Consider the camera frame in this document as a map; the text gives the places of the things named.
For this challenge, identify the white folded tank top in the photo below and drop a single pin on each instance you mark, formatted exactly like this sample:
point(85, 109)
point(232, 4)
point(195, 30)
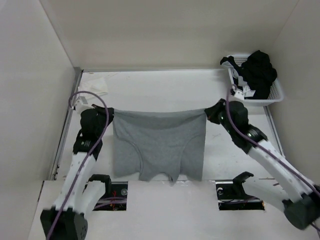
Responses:
point(97, 86)

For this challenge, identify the white plastic basket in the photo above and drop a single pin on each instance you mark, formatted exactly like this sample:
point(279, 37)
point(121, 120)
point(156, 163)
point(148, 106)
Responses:
point(276, 93)

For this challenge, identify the grey tank top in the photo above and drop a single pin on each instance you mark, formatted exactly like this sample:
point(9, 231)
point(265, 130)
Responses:
point(153, 143)

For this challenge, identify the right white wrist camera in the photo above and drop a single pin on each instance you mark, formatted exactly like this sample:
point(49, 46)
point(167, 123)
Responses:
point(237, 93)

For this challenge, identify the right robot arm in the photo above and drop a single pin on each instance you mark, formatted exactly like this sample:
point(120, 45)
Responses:
point(296, 196)

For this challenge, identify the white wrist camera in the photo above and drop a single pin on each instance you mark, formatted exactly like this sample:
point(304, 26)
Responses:
point(80, 105)
point(237, 93)

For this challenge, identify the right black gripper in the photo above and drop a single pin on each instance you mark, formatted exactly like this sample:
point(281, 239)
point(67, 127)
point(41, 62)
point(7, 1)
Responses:
point(211, 112)

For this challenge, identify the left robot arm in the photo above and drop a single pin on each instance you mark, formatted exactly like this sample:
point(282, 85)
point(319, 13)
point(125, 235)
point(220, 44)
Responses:
point(67, 218)

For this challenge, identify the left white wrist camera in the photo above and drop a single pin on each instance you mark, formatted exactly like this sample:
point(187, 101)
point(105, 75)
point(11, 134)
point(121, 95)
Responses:
point(80, 105)

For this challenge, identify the black clothes pile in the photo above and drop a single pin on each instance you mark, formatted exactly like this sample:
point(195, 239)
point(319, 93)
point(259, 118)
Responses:
point(257, 71)

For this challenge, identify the white cloth in basket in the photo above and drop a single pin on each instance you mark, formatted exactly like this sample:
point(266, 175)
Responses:
point(239, 80)

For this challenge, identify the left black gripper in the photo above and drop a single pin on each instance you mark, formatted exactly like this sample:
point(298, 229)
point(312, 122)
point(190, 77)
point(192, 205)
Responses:
point(101, 110)

